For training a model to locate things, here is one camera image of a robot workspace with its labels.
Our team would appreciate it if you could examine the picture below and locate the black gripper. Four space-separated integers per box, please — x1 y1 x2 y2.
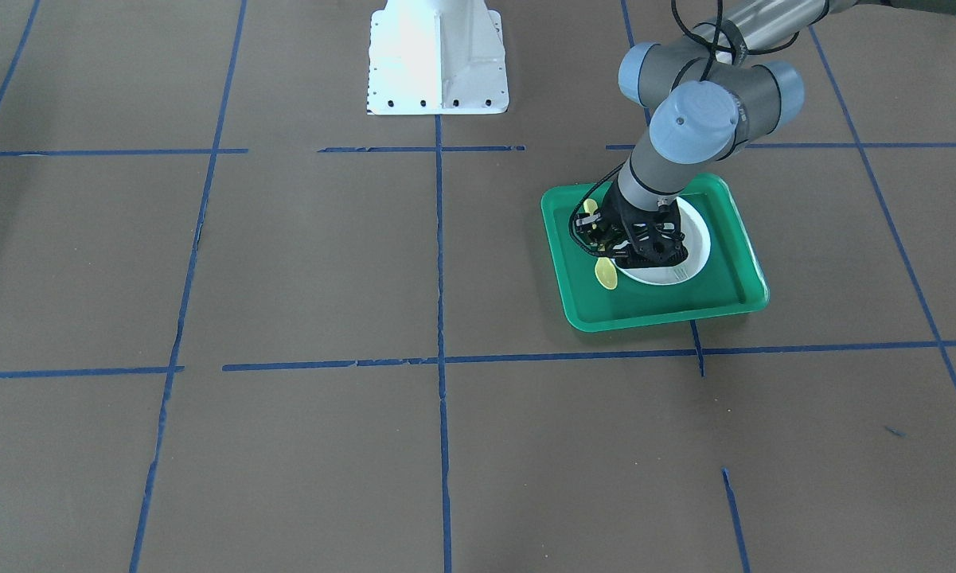
573 179 681 268

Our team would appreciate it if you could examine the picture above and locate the yellow plastic spoon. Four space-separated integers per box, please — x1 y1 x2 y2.
582 198 618 290

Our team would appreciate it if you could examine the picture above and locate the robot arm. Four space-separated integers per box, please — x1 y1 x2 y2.
568 1 852 269

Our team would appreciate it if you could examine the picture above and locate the white round plate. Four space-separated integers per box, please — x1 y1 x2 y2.
617 198 712 287

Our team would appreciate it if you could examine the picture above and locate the green plastic tray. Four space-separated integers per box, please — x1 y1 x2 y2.
540 173 770 333

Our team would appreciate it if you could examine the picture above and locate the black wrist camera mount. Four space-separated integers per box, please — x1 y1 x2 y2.
624 202 688 268

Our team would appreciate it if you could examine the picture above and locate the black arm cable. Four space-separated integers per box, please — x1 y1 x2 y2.
569 0 801 232

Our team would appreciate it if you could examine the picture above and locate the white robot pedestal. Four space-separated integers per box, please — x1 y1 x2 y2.
366 1 510 116

